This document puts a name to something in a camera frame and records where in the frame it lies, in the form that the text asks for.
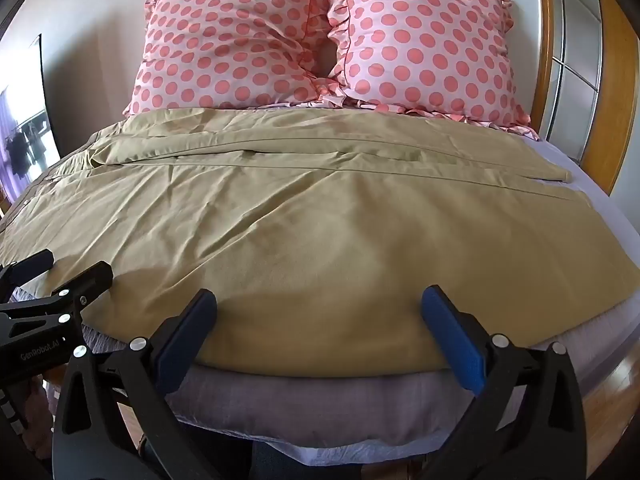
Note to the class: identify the pink polka dot pillow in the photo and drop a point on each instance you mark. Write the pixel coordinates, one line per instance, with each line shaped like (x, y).
(425, 35)
(225, 40)

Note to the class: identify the bed with lavender sheet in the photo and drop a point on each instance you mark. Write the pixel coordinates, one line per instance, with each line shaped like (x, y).
(597, 240)

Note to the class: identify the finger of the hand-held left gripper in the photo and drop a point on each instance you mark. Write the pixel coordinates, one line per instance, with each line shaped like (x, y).
(94, 280)
(31, 263)

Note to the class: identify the wooden framed mirror door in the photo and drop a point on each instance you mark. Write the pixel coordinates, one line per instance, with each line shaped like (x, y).
(542, 35)

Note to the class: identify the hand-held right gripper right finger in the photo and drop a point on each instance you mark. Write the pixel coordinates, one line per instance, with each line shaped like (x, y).
(451, 341)

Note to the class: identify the olive green bed sheet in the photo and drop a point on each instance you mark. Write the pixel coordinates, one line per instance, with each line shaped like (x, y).
(300, 235)

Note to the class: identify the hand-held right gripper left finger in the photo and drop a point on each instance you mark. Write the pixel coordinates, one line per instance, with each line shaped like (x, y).
(186, 341)

